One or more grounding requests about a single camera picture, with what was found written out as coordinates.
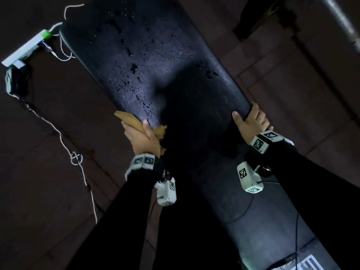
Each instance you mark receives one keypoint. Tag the person's right hand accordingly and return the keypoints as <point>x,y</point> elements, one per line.
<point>250,126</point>

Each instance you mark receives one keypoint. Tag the person's left hand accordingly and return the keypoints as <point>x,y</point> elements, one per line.
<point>143,143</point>

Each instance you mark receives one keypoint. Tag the brown cleaning cloth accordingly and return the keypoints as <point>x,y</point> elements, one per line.
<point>126,116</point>

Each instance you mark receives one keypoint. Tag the black white print bench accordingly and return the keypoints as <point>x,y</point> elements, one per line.
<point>140,53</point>

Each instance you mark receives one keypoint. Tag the person's left forearm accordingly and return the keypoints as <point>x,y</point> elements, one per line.
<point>118,227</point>

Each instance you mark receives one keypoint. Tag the person's right forearm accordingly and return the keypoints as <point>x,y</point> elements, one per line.
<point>315,194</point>

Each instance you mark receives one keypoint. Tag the left marker wristband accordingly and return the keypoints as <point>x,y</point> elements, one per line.
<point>143,161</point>

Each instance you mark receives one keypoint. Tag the marker wristband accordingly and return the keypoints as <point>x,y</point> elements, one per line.
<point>143,161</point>
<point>263,140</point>

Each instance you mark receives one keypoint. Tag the right marker wristband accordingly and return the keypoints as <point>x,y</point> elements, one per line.
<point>263,140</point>

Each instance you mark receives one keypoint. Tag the black gold lettered weight plate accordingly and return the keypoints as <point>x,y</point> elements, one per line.
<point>253,16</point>

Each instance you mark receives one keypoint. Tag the black power adapter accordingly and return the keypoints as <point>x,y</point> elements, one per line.
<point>17,81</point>

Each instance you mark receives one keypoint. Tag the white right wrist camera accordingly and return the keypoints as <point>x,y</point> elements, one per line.
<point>249,178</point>

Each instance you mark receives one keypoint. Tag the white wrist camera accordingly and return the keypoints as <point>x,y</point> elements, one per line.
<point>166,194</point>
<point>249,178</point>

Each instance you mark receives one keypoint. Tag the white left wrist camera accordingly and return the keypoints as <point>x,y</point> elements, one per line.
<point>166,194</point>

